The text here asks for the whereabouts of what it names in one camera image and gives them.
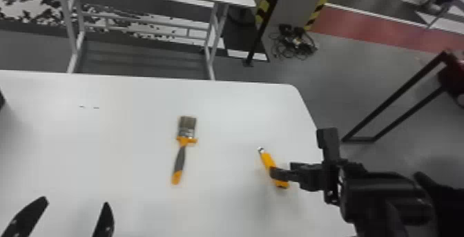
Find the orange utility knife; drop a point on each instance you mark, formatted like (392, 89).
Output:
(267, 159)

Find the black metal frame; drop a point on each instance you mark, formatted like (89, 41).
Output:
(395, 98)

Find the orange paint brush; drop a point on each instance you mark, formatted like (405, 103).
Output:
(180, 158)

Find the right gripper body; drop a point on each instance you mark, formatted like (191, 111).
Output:
(311, 176)

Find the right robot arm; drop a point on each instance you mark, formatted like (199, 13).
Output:
(384, 202)

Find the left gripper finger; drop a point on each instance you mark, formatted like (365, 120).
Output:
(25, 216)
(106, 222)

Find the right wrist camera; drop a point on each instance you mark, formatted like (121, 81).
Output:
(328, 142)

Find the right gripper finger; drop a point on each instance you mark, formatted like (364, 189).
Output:
(281, 174)

